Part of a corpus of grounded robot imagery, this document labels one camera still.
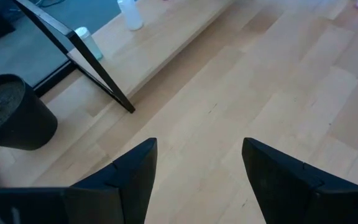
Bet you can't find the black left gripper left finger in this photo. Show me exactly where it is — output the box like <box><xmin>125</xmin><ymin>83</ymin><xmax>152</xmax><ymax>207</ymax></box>
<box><xmin>0</xmin><ymin>138</ymin><xmax>158</xmax><ymax>224</ymax></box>

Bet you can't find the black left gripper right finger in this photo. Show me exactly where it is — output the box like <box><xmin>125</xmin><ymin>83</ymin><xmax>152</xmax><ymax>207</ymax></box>
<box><xmin>241</xmin><ymin>137</ymin><xmax>358</xmax><ymax>224</ymax></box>

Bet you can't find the wide white opaque bottle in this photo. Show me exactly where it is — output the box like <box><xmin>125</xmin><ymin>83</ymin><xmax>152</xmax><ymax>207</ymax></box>
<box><xmin>116</xmin><ymin>0</ymin><xmax>144</xmax><ymax>31</ymax></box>

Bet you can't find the black metal shelf leg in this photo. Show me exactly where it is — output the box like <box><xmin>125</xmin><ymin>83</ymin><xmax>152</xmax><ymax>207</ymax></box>
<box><xmin>12</xmin><ymin>0</ymin><xmax>136</xmax><ymax>114</ymax></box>

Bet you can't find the wooden shelf board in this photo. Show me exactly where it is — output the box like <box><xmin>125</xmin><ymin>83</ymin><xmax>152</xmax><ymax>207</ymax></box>
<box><xmin>67</xmin><ymin>0</ymin><xmax>239</xmax><ymax>100</ymax></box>

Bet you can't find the black plant pot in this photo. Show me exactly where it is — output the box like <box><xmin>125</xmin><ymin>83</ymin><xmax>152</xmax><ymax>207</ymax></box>
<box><xmin>0</xmin><ymin>73</ymin><xmax>58</xmax><ymax>151</ymax></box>

